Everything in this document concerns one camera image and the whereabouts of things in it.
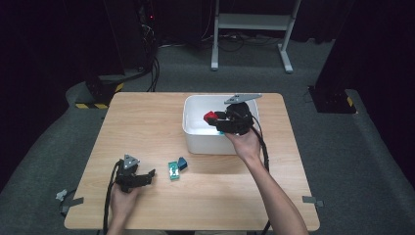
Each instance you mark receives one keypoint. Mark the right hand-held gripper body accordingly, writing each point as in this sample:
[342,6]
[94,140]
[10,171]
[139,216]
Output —
[239,119]

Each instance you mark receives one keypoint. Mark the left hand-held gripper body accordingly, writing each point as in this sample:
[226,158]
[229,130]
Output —
[125,178]

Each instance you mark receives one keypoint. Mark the white plastic bin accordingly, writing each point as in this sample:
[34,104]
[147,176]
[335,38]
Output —
[199,137]

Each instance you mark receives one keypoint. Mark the person's left hand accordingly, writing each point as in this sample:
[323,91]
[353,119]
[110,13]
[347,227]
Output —
[122,202]

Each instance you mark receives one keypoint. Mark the person's right hand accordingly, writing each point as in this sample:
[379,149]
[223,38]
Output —
[246,147]

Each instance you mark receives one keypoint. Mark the green printed toy block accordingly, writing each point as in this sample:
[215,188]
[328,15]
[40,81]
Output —
[173,170]

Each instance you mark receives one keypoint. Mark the dark blue toy block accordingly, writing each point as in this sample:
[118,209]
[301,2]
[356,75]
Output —
[182,163]

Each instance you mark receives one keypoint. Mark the grey tape strip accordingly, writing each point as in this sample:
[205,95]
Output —
[312,199]
[72,203]

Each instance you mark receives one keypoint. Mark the black stand base yellow stripes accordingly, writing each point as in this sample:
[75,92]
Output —
[101,93]

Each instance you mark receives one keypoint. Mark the white metal stand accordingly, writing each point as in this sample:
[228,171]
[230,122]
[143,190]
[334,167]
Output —
[254,21]

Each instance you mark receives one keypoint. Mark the black equipment rack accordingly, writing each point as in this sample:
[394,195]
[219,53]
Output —
[147,32]

